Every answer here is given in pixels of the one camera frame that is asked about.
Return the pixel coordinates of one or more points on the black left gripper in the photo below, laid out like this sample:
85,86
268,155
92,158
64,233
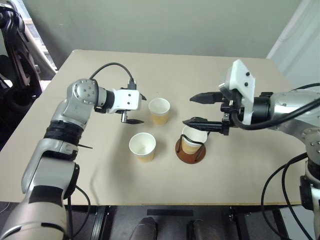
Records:
124,116

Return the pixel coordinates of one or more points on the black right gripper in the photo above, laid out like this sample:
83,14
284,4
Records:
227,107

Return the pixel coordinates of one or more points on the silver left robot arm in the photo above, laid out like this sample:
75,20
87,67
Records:
50,175

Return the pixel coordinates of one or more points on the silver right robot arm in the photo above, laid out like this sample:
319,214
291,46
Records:
285,103

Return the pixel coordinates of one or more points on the white and tan paper cup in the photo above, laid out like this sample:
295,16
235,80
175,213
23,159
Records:
191,142
159,110
142,147

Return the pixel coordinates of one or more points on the beige curved bar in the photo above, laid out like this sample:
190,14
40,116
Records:
37,47

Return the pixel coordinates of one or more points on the dark rounded shape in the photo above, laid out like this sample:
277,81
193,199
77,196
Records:
145,228

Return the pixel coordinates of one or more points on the white flat box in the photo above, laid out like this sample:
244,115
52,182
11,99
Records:
295,222

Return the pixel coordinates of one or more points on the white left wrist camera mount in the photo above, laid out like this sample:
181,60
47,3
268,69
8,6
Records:
126,99

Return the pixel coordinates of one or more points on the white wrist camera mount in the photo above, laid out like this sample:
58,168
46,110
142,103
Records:
241,80
126,99

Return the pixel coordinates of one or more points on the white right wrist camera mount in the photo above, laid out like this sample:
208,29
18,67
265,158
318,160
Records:
241,80

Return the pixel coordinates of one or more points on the black table frame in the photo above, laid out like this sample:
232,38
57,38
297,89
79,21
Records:
170,213

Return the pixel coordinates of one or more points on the black machine frame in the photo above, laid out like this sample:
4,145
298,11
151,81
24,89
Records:
15,75

